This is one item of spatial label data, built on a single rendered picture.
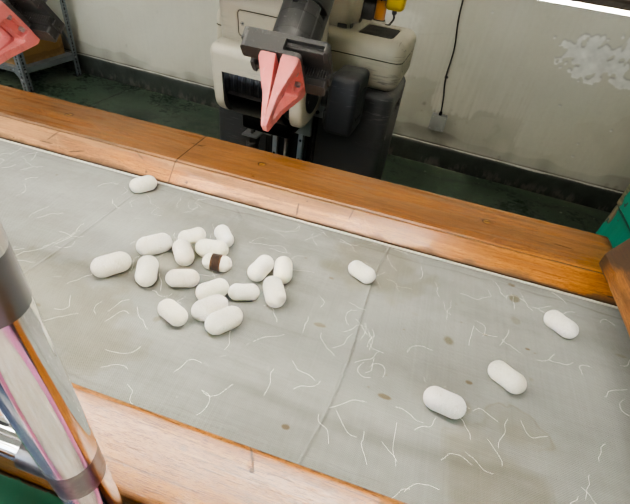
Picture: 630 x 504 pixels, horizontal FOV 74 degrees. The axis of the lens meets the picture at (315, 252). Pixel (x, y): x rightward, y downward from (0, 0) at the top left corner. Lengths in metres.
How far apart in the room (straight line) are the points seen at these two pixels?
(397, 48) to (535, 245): 0.74
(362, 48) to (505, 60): 1.25
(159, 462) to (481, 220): 0.46
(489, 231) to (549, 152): 1.95
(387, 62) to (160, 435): 1.05
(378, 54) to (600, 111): 1.49
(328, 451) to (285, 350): 0.10
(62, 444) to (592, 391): 0.43
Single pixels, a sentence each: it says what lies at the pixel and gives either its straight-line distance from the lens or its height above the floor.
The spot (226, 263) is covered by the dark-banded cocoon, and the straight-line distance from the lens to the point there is 0.45.
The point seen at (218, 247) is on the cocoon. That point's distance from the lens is 0.47.
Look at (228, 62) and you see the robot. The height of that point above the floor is 0.77.
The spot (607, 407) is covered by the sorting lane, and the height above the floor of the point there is 0.74.
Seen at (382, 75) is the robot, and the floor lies 0.73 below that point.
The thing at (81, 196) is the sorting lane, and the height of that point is 0.74.
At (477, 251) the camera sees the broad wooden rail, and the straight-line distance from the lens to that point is 0.55.
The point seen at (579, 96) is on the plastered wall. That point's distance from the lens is 2.44.
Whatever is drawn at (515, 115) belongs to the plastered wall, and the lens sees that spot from 2.43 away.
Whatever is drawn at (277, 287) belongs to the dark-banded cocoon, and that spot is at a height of 0.76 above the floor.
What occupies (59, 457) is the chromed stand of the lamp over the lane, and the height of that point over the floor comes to 0.87.
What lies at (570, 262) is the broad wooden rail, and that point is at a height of 0.76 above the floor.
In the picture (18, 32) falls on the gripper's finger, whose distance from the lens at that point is 0.71.
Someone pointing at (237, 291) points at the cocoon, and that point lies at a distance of 0.42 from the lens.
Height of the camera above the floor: 1.06
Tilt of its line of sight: 39 degrees down
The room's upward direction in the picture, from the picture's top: 9 degrees clockwise
